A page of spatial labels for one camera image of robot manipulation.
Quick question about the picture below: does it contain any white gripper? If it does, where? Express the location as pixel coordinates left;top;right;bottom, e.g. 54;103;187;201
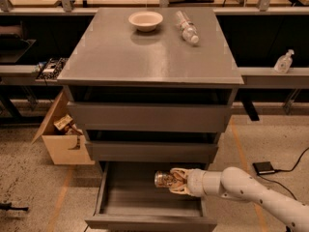
169;168;205;197

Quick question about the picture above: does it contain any white paper bowl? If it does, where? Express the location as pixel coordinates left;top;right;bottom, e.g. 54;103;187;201
128;12;163;32

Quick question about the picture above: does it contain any grey middle drawer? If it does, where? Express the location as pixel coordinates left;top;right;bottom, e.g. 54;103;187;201
85;141;217;163

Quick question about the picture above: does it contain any black patterned notebook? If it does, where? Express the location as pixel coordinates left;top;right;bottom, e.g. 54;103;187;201
37;58;68;80

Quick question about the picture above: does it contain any snack bag in box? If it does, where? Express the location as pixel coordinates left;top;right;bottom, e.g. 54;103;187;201
53;114;72;131

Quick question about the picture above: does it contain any grey top drawer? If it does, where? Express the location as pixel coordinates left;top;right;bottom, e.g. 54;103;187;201
68;101;231;132

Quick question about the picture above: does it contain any hand sanitizer pump bottle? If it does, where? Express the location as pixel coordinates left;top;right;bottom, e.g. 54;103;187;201
274;49;295;73

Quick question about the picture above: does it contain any black tool on floor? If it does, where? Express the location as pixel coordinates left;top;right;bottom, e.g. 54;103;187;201
0;203;29;212

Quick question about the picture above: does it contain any grey bottom drawer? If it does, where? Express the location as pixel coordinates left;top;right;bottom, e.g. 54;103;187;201
85;161;216;232

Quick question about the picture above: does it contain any grey drawer cabinet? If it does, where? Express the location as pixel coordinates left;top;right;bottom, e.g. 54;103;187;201
56;7;244;166

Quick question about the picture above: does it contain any clear plastic water bottle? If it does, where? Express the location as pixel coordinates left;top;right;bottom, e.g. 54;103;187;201
175;11;199;44

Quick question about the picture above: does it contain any grey drawer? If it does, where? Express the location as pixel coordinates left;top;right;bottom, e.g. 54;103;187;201
85;161;216;232
68;101;231;132
85;141;217;163

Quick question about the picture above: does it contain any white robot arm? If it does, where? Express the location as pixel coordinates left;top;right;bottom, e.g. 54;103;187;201
168;167;309;232

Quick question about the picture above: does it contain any cardboard box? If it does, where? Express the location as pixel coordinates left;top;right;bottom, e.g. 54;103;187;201
32;91;95;165

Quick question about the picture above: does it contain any black pedal cable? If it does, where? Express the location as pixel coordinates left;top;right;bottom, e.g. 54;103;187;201
257;145;309;232

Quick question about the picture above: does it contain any black foot pedal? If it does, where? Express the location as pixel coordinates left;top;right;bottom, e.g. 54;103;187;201
252;161;275;175

